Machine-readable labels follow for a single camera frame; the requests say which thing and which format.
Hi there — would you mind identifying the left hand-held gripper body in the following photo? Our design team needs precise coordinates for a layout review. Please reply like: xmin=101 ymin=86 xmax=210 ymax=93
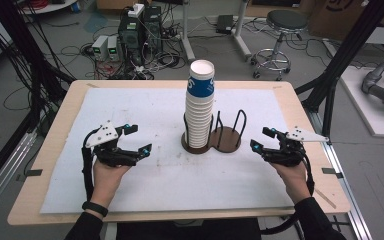
xmin=85 ymin=120 xmax=138 ymax=168

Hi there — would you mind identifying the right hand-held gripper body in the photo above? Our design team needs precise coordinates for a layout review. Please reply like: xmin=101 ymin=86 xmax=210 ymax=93
xmin=264 ymin=125 xmax=330 ymax=168

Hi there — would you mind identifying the brown wire cup holder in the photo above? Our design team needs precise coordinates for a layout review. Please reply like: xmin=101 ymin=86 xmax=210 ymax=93
xmin=180 ymin=109 xmax=248 ymax=155

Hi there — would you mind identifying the stack of paper cups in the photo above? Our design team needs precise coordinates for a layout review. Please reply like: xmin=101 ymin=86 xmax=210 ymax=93
xmin=183 ymin=94 xmax=215 ymax=149

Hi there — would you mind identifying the person's left hand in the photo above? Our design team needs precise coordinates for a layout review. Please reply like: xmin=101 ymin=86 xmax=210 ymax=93
xmin=89 ymin=159 xmax=132 ymax=208

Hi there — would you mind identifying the person's right hand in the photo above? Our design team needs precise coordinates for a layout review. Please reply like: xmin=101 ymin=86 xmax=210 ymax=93
xmin=270 ymin=162 xmax=311 ymax=205

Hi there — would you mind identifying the white foam mat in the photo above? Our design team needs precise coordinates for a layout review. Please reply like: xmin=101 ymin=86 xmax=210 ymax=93
xmin=39 ymin=87 xmax=296 ymax=214

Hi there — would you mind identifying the light wooden table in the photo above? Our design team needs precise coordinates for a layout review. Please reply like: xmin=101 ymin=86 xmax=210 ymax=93
xmin=7 ymin=79 xmax=352 ymax=227

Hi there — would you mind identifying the black wristband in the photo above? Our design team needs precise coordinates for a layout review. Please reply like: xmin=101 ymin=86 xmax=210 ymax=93
xmin=81 ymin=200 xmax=109 ymax=218

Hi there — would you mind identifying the grey bench power supply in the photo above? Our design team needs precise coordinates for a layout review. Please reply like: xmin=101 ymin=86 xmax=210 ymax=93
xmin=91 ymin=35 xmax=109 ymax=61
xmin=107 ymin=35 xmax=121 ymax=62

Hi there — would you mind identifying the white platform board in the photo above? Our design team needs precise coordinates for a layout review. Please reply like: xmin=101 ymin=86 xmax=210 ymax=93
xmin=339 ymin=65 xmax=384 ymax=139

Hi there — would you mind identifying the black tape cross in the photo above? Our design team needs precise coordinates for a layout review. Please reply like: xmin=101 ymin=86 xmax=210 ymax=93
xmin=332 ymin=215 xmax=351 ymax=233

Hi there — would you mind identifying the black computer tower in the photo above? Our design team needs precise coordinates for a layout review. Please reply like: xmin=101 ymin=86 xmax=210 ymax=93
xmin=118 ymin=13 xmax=145 ymax=66
xmin=143 ymin=5 xmax=164 ymax=54

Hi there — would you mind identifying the person's dark clothing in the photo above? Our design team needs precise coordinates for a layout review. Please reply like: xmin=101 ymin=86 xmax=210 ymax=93
xmin=116 ymin=218 xmax=263 ymax=240

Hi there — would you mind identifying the white desk leg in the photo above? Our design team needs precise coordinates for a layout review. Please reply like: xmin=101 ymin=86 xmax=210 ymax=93
xmin=232 ymin=0 xmax=253 ymax=61
xmin=179 ymin=0 xmax=197 ymax=64

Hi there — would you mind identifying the black round stool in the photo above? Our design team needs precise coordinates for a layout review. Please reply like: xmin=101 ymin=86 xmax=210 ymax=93
xmin=250 ymin=9 xmax=309 ymax=82

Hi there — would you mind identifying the black power adapter box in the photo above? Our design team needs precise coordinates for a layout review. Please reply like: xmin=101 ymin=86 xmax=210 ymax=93
xmin=216 ymin=14 xmax=235 ymax=35

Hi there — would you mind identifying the white power strip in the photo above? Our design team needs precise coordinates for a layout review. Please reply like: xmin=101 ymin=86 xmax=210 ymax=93
xmin=127 ymin=3 xmax=146 ymax=18

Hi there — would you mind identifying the brown cardboard box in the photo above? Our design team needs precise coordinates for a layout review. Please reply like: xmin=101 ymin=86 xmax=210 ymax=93
xmin=308 ymin=0 xmax=384 ymax=42

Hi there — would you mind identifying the white round table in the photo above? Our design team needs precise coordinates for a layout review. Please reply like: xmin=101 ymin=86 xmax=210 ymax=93
xmin=19 ymin=0 xmax=78 ymax=15

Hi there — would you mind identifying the left hand-held gripper cable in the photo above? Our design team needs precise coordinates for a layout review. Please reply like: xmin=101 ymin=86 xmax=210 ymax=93
xmin=81 ymin=128 xmax=96 ymax=203

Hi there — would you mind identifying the hand-held gripper cable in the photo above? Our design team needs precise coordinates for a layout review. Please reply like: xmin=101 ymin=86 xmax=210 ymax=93
xmin=81 ymin=128 xmax=96 ymax=203
xmin=259 ymin=151 xmax=316 ymax=236

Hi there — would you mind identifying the right hand-held gripper cable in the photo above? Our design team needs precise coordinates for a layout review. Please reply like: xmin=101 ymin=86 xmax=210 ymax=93
xmin=259 ymin=151 xmax=316 ymax=236

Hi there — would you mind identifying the aluminium rail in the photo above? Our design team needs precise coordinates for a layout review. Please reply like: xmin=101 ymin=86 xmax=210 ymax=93
xmin=308 ymin=109 xmax=374 ymax=240
xmin=0 ymin=129 xmax=38 ymax=223

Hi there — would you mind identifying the tangle of floor cables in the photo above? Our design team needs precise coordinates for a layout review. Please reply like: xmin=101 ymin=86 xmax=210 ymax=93
xmin=79 ymin=19 xmax=188 ymax=81

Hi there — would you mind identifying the black metal frame post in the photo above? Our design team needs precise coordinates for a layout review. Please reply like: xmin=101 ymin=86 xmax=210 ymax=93
xmin=294 ymin=0 xmax=384 ymax=145

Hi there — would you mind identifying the black frame with cable bundle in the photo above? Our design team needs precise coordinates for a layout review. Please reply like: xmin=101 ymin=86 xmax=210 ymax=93
xmin=0 ymin=0 xmax=76 ymax=196

